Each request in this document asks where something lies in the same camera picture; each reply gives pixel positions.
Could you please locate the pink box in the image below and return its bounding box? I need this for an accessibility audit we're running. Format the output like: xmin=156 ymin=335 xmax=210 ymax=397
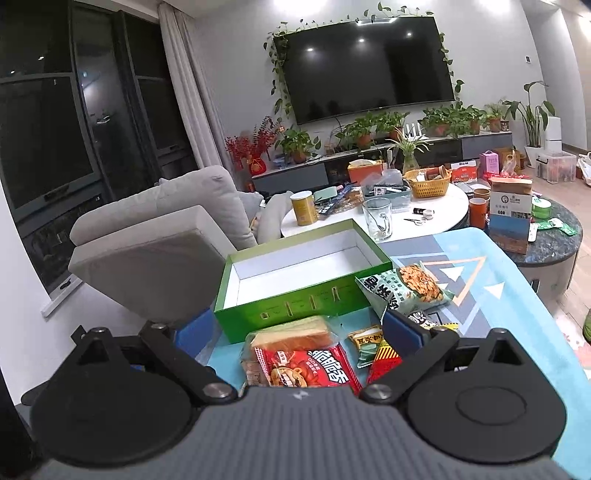
xmin=479 ymin=150 xmax=500 ymax=177

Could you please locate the yellow tin can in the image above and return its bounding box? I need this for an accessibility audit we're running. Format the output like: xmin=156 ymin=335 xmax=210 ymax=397
xmin=290 ymin=191 xmax=318 ymax=226

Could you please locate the potted green plant right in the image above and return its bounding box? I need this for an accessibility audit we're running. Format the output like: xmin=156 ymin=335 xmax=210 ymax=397
xmin=419 ymin=101 xmax=486 ymax=138

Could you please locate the brown white carton box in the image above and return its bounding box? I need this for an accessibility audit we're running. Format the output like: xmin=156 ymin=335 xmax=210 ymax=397
xmin=489 ymin=177 xmax=532 ymax=255

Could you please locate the teal plastic tray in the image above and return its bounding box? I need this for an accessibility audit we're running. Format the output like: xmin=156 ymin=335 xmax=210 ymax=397
xmin=362 ymin=181 xmax=412 ymax=211

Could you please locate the tall leafy floor plant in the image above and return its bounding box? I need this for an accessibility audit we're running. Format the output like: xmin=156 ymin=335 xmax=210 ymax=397
xmin=501 ymin=80 xmax=556 ymax=167

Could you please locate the red flower arrangement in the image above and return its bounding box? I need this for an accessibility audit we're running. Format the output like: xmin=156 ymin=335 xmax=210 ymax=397
xmin=224 ymin=116 xmax=280 ymax=177

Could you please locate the grass plant in vase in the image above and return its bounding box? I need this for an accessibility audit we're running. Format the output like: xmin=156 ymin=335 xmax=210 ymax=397
xmin=389 ymin=128 xmax=431 ymax=175

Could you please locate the grey sofa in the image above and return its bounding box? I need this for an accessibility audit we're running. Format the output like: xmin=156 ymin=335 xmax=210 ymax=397
xmin=69 ymin=166 xmax=291 ymax=323

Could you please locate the wall mounted television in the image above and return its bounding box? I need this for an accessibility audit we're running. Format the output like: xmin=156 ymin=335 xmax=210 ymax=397
xmin=273 ymin=16 xmax=455 ymax=124

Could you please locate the green cardboard box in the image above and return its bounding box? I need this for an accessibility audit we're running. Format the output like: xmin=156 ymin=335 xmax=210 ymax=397
xmin=214 ymin=220 xmax=393 ymax=343

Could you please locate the green cracker snack bag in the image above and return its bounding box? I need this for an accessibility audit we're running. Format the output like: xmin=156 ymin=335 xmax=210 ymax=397
xmin=356 ymin=263 xmax=455 ymax=320

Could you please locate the clear plastic storage bin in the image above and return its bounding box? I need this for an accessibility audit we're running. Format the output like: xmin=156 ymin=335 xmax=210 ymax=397
xmin=535 ymin=152 xmax=577 ymax=184

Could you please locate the grey tv cabinet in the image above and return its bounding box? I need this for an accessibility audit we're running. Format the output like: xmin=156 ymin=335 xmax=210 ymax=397
xmin=250 ymin=131 xmax=515 ymax=197

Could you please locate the yellow red striped snack bag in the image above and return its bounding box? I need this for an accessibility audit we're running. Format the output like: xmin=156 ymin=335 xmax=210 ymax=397
xmin=367 ymin=340 xmax=402 ymax=384

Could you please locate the clear drinking glass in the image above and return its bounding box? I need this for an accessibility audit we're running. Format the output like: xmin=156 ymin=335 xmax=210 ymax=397
xmin=363 ymin=196 xmax=392 ymax=242

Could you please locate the wrapped toast bread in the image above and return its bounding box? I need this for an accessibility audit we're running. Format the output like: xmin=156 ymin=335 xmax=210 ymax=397
xmin=240 ymin=315 xmax=339 ymax=386

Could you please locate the white round coffee table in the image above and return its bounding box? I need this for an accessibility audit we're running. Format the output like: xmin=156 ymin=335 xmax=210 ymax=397
xmin=280 ymin=185 xmax=469 ymax=241

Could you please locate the potted green plant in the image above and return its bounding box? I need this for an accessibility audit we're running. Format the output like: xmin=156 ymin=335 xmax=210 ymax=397
xmin=276 ymin=128 xmax=322 ymax=164
xmin=419 ymin=101 xmax=486 ymax=138
xmin=335 ymin=111 xmax=409 ymax=149

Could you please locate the small green snack packet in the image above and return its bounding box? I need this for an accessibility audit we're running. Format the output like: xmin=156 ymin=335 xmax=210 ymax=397
xmin=348 ymin=325 xmax=383 ymax=369

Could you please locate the yellow woven basket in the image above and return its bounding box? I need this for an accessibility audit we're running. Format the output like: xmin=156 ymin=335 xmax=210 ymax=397
xmin=404 ymin=166 xmax=452 ymax=199

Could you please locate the orange storage box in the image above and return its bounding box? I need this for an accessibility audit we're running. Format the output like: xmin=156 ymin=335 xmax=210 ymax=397
xmin=348 ymin=159 xmax=385 ymax=184

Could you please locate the potted green plant middle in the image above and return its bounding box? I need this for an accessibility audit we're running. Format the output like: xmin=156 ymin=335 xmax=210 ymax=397
xmin=335 ymin=111 xmax=409 ymax=149

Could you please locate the potted green plant left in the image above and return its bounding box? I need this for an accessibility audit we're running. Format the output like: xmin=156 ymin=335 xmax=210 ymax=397
xmin=276 ymin=128 xmax=322 ymax=164

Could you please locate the orange cup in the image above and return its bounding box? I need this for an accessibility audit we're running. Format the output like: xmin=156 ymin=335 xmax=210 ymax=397
xmin=469 ymin=197 xmax=488 ymax=230

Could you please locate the dark marble round table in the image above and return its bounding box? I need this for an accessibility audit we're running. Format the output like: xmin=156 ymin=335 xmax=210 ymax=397
xmin=505 ymin=197 xmax=583 ymax=302

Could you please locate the white curtain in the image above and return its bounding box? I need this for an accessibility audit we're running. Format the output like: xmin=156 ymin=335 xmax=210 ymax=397
xmin=157 ymin=1 xmax=242 ymax=187

